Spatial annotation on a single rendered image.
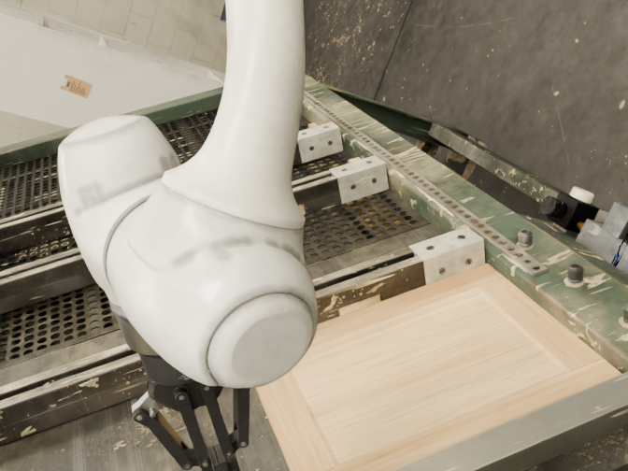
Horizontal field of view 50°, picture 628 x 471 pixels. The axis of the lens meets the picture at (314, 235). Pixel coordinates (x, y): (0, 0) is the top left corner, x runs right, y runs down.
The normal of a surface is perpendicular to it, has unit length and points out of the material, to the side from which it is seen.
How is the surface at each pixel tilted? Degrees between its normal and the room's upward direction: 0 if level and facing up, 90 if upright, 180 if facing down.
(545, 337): 58
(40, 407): 90
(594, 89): 0
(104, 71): 90
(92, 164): 53
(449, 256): 90
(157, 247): 22
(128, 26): 90
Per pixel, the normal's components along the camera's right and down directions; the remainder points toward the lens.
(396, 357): -0.18, -0.86
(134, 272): -0.75, -0.21
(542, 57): -0.88, -0.19
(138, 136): 0.58, -0.36
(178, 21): 0.33, 0.40
